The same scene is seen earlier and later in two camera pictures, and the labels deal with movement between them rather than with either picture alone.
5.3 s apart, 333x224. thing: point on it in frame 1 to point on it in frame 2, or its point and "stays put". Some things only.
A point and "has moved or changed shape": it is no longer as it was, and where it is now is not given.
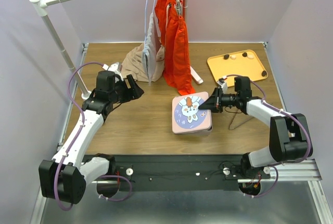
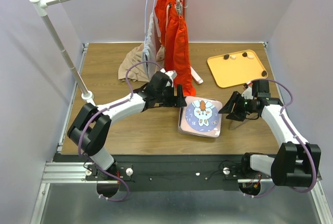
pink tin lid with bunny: x=186 y=116 has moved or changed shape
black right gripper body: x=227 y=100 to x=248 y=105
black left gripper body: x=119 y=94 to x=166 y=99
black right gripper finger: x=212 y=103 to x=237 y=116
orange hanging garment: x=177 y=67 stays put
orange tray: x=245 y=63 stays put
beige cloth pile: x=133 y=67 stays put
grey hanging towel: x=149 y=53 stays put
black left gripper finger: x=135 y=89 to x=181 y=101
